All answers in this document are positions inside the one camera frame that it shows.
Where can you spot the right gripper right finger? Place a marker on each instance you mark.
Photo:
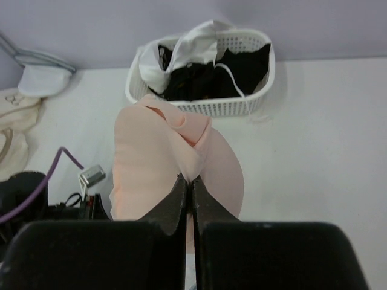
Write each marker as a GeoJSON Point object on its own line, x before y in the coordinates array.
{"type": "Point", "coordinates": [205, 210]}

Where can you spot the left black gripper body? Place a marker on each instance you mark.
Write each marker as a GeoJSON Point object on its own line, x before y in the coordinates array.
{"type": "Point", "coordinates": [75, 208]}

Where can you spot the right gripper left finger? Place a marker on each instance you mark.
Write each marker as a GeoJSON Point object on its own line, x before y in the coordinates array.
{"type": "Point", "coordinates": [168, 222]}

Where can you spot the pink bra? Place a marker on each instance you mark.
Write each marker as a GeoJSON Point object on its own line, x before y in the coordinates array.
{"type": "Point", "coordinates": [154, 143]}

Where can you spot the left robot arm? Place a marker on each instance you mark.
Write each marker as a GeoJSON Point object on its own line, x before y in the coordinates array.
{"type": "Point", "coordinates": [18, 188]}

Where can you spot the middle cream laundry bag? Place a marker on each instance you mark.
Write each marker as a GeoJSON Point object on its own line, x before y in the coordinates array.
{"type": "Point", "coordinates": [14, 153]}

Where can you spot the cream laundry bag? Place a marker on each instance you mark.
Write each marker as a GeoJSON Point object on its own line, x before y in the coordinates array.
{"type": "Point", "coordinates": [18, 112]}
{"type": "Point", "coordinates": [14, 153]}

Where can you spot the top cream laundry bag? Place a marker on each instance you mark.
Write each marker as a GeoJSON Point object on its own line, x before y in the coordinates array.
{"type": "Point", "coordinates": [18, 112]}

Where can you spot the black bra in basket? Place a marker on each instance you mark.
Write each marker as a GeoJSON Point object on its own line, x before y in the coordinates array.
{"type": "Point", "coordinates": [234, 75]}

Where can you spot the spare white mesh bag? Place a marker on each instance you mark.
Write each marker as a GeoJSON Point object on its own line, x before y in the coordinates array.
{"type": "Point", "coordinates": [44, 75]}

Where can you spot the white bra in basket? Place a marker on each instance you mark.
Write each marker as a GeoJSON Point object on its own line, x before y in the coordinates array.
{"type": "Point", "coordinates": [199, 45]}

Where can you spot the white plastic basket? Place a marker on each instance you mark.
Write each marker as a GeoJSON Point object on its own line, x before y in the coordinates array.
{"type": "Point", "coordinates": [236, 40]}

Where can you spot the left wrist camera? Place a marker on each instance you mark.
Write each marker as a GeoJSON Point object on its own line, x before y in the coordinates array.
{"type": "Point", "coordinates": [91, 176]}

